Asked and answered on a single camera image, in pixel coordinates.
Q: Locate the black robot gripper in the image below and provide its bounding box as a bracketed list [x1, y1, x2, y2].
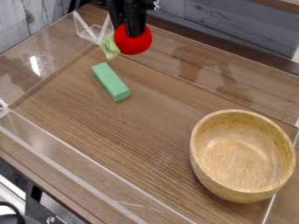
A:
[105, 0, 160, 38]

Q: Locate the red plush tomato green leaf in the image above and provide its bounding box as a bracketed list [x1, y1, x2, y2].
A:
[98, 24, 153, 60]

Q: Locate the green foam block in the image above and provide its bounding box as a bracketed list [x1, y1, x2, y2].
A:
[92, 62, 130, 102]

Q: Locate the wooden bowl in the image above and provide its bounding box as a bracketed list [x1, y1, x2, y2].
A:
[189, 109, 296, 204]

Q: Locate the clear acrylic corner bracket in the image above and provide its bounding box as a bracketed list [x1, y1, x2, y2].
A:
[72, 11, 114, 46]

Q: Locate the clear acrylic tray wall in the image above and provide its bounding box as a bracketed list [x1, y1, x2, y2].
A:
[0, 104, 196, 224]

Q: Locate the black table leg bracket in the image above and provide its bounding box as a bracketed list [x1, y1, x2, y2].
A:
[24, 185, 66, 224]

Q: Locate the black cable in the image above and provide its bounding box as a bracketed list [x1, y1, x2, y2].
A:
[0, 200, 28, 224]

